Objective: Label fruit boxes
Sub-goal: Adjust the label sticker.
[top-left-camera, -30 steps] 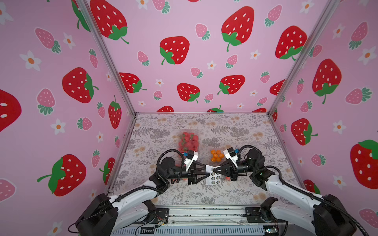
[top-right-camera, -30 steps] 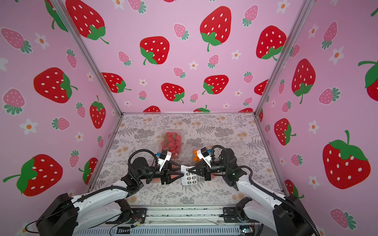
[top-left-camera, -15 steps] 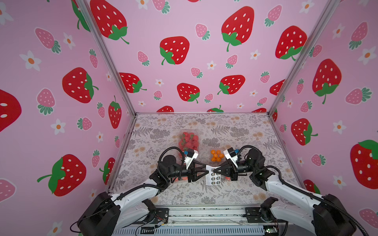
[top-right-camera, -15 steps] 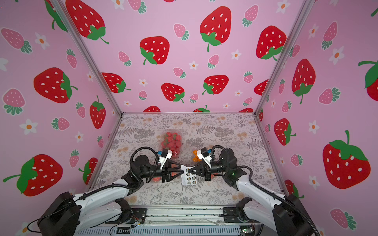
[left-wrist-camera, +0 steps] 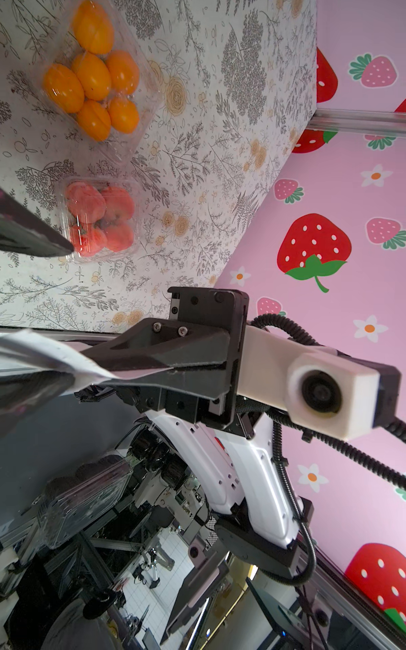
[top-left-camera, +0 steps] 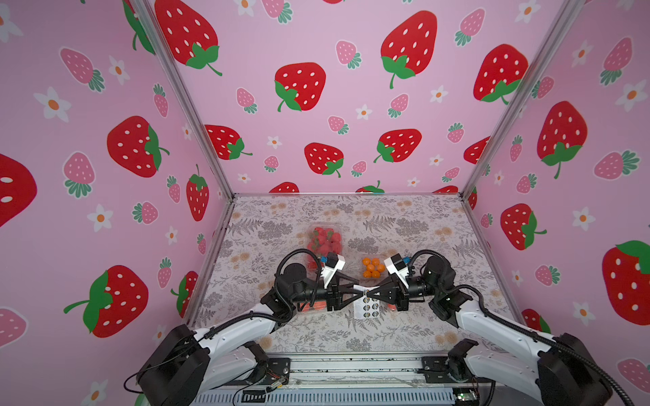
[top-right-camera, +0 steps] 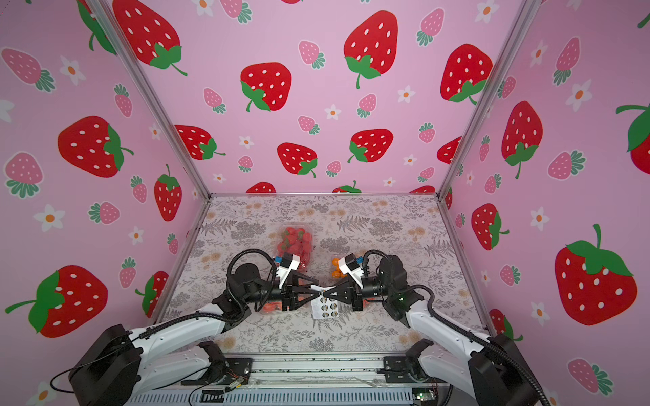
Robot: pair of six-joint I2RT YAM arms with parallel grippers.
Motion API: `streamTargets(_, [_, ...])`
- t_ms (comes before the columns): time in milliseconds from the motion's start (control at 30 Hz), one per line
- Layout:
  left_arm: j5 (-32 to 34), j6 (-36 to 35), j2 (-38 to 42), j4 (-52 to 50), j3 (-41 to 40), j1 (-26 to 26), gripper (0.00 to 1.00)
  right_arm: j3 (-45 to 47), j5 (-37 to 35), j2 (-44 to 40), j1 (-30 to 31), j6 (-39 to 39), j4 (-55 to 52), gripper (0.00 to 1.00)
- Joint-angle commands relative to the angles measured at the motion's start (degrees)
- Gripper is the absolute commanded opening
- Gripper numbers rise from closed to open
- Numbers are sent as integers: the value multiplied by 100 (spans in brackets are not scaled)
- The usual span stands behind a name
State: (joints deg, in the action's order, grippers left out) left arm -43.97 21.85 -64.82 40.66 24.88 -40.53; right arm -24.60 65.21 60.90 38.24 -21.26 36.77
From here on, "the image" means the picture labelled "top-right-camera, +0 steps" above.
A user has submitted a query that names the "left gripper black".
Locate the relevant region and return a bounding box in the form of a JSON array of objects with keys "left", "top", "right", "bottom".
[{"left": 240, "top": 271, "right": 317, "bottom": 315}]

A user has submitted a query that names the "white sticker sheet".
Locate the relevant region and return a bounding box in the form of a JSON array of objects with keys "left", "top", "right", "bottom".
[{"left": 310, "top": 293, "right": 340, "bottom": 321}]

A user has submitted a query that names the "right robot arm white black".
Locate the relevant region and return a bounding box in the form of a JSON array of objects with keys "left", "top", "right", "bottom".
[{"left": 323, "top": 250, "right": 550, "bottom": 405}]

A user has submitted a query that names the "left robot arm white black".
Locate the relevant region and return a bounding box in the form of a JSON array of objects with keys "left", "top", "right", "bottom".
[{"left": 69, "top": 263, "right": 318, "bottom": 405}]

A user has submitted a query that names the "clear orange kumquat box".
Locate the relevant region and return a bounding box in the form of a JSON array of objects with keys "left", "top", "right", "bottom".
[{"left": 331, "top": 258, "right": 346, "bottom": 279}]

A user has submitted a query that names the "clear small peach box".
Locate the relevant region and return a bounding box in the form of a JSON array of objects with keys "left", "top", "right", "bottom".
[{"left": 351, "top": 298, "right": 374, "bottom": 312}]

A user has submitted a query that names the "clear large peach box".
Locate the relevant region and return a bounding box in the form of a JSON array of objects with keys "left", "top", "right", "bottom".
[{"left": 259, "top": 301, "right": 283, "bottom": 316}]

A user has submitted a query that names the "clear strawberry box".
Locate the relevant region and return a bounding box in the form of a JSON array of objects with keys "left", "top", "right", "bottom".
[{"left": 276, "top": 224, "right": 314, "bottom": 272}]

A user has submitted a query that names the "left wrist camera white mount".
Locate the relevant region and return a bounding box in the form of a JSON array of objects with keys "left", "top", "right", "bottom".
[{"left": 275, "top": 252, "right": 301, "bottom": 288}]

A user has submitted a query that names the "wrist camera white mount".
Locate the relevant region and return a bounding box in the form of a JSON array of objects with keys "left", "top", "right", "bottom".
[
  {"left": 337, "top": 254, "right": 364, "bottom": 288},
  {"left": 275, "top": 252, "right": 301, "bottom": 288}
]

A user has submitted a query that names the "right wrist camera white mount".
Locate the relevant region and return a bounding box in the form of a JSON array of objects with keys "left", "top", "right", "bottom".
[{"left": 337, "top": 254, "right": 364, "bottom": 288}]

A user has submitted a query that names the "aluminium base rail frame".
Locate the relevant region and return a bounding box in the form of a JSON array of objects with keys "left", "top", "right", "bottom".
[{"left": 124, "top": 341, "right": 462, "bottom": 405}]

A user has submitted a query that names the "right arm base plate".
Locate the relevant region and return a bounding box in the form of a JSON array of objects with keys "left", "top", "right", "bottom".
[{"left": 376, "top": 356, "right": 446, "bottom": 384}]

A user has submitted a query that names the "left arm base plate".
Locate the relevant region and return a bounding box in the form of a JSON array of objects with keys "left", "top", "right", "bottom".
[{"left": 180, "top": 358, "right": 253, "bottom": 386}]

